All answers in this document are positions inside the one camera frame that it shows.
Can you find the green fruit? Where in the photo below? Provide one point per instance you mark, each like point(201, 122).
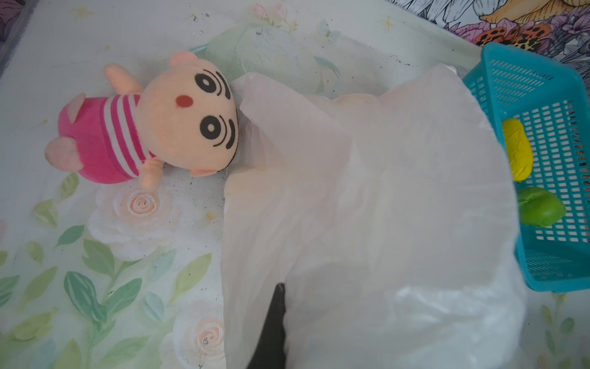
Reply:
point(539, 207)

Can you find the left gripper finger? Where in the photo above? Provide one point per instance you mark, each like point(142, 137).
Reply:
point(269, 353)

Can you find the yellow fruit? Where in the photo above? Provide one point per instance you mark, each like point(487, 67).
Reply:
point(519, 149)

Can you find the cartoon boy doll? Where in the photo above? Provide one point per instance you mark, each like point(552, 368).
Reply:
point(185, 117)

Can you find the teal plastic basket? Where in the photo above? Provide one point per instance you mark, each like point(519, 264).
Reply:
point(550, 100)

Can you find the white plastic bag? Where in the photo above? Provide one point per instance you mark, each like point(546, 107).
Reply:
point(391, 222)

